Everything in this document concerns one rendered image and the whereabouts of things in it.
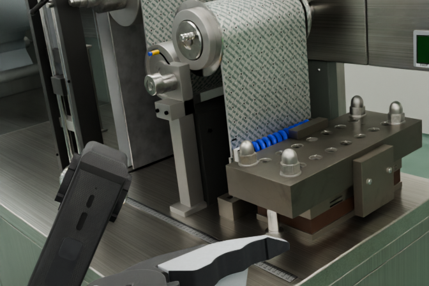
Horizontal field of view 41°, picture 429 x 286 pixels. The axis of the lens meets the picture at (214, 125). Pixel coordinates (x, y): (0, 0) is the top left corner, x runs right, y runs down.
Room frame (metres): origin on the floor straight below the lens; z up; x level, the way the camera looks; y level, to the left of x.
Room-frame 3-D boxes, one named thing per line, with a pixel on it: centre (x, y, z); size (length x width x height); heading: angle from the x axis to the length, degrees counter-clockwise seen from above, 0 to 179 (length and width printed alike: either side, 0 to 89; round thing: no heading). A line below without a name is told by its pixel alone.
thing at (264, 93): (1.12, -0.12, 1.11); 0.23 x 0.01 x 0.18; 129
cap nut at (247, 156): (0.98, -0.05, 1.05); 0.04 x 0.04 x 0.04
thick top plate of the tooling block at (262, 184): (1.05, -0.22, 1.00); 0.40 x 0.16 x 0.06; 129
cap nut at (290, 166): (0.92, -0.12, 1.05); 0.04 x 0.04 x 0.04
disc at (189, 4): (1.10, 0.01, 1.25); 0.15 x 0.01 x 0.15; 39
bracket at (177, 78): (1.09, 0.07, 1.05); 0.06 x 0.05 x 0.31; 129
